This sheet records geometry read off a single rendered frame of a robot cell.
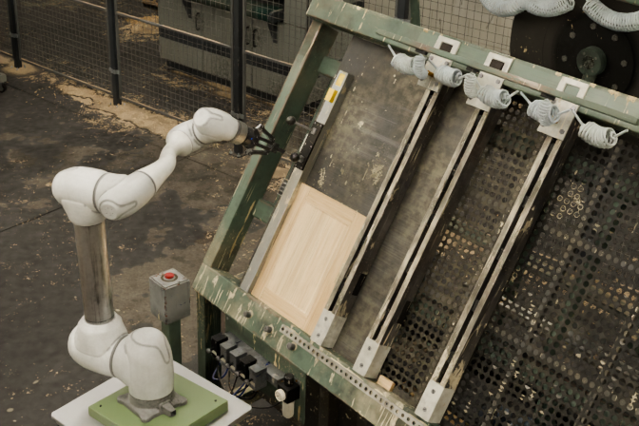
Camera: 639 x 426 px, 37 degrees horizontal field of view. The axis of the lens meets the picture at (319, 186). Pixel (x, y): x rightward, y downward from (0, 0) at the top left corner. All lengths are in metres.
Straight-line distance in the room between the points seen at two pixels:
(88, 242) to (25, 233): 3.07
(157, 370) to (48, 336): 2.02
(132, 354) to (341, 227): 0.90
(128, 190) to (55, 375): 2.08
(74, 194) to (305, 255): 0.99
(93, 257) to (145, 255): 2.68
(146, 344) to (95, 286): 0.26
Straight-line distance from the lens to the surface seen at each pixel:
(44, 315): 5.44
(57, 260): 5.94
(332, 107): 3.74
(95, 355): 3.40
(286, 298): 3.70
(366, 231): 3.45
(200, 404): 3.43
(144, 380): 3.32
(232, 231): 3.97
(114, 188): 3.05
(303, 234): 3.70
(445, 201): 3.27
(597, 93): 3.08
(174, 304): 3.87
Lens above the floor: 2.93
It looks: 26 degrees down
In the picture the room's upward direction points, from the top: 2 degrees clockwise
